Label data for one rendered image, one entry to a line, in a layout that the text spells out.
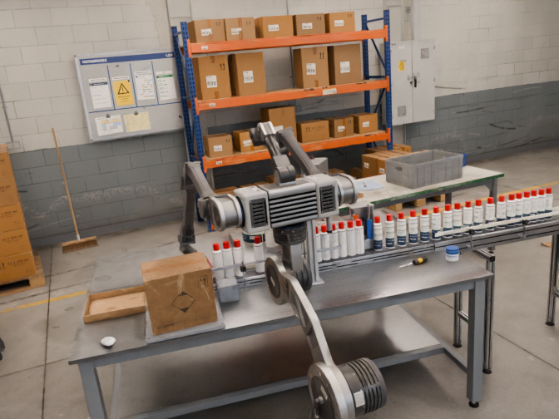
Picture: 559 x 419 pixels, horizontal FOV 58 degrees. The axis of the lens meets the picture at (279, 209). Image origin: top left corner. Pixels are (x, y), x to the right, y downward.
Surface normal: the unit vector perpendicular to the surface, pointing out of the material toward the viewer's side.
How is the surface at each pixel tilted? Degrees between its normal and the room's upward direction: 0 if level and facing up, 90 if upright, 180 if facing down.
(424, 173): 90
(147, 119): 90
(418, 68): 90
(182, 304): 90
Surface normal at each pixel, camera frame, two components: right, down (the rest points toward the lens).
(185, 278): 0.32, 0.24
